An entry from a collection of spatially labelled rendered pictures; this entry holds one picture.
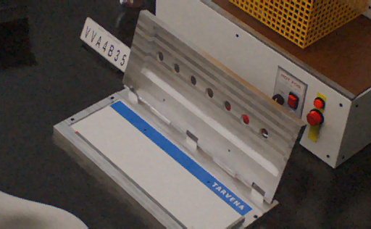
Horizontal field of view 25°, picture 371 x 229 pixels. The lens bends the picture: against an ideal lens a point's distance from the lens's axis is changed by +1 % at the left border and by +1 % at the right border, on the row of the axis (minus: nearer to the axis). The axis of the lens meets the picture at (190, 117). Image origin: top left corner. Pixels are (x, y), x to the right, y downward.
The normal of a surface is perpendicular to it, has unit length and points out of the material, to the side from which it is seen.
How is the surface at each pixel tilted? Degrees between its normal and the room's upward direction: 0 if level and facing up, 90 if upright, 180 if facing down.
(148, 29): 74
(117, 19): 0
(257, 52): 90
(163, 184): 0
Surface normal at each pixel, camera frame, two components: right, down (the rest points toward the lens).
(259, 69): -0.73, 0.44
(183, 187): 0.06, -0.73
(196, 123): -0.69, 0.22
